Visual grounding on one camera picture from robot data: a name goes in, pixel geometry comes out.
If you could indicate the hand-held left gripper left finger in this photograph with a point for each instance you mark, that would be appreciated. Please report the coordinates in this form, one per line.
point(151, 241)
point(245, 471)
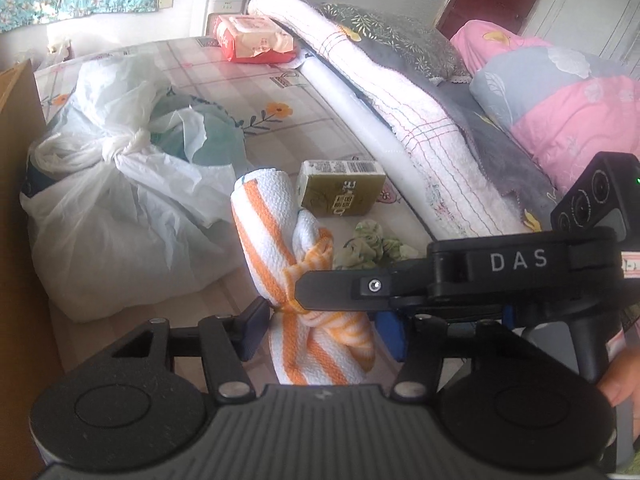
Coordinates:
point(255, 330)

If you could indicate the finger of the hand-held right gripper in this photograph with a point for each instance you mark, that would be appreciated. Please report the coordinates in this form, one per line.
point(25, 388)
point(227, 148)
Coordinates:
point(340, 290)

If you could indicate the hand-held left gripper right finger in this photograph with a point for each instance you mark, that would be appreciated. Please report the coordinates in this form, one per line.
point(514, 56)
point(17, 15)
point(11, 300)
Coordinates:
point(387, 335)

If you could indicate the orange striped white towel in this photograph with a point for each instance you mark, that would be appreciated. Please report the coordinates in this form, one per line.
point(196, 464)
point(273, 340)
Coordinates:
point(265, 220)

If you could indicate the brown cardboard box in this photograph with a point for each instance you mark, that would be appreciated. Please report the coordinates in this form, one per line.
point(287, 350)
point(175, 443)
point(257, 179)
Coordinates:
point(20, 260)

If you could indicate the person's right hand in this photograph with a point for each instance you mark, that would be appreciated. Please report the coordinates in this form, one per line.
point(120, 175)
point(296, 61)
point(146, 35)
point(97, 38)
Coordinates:
point(622, 380)

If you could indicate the green floral scrunchie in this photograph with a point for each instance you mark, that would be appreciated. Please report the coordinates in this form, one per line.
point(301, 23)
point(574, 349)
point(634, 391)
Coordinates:
point(365, 245)

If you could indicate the olive green soap box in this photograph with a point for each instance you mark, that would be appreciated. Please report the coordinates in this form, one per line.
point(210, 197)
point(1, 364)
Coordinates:
point(340, 190)

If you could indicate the pink grey patchwork quilt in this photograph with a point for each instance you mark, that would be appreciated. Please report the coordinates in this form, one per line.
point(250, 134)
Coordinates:
point(575, 110)

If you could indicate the white rolled mat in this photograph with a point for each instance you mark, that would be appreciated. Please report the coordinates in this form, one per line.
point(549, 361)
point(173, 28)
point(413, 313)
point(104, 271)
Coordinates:
point(350, 110)

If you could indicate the white plastic bag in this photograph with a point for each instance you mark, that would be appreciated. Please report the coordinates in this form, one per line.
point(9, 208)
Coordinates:
point(100, 210)

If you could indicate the white stitched blanket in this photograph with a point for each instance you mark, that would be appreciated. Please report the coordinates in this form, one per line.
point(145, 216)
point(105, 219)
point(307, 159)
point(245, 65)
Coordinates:
point(400, 95)

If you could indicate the floral checked bed sheet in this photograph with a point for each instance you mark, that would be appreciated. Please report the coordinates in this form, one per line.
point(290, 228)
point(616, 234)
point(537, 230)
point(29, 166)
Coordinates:
point(225, 85)

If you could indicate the grey floral pillow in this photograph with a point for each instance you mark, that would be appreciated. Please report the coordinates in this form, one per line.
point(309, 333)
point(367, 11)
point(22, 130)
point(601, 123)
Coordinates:
point(400, 40)

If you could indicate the red brown door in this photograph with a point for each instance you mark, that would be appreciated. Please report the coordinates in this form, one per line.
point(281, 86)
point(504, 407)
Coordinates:
point(490, 5)

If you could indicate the red tissue pack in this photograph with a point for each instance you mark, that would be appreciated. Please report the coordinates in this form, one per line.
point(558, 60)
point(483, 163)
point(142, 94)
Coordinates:
point(250, 35)

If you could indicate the white water dispenser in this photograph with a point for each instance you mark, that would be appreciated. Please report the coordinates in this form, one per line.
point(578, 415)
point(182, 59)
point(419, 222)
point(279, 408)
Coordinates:
point(215, 10)

